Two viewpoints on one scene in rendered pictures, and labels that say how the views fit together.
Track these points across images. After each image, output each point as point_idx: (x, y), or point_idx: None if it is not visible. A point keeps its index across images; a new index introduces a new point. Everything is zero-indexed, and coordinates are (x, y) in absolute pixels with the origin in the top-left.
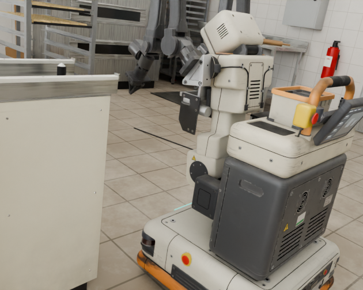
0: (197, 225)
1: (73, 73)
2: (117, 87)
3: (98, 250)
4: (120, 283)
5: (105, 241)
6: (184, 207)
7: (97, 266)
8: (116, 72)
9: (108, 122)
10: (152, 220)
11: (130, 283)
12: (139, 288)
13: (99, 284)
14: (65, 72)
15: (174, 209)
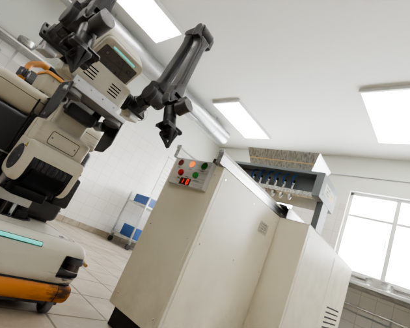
0: (39, 226)
1: (216, 161)
2: (175, 152)
3: (122, 273)
4: (76, 317)
5: None
6: (36, 232)
7: (114, 288)
8: (180, 145)
9: (168, 175)
10: (81, 246)
11: (66, 313)
12: (59, 308)
13: (95, 323)
14: (212, 162)
15: (42, 243)
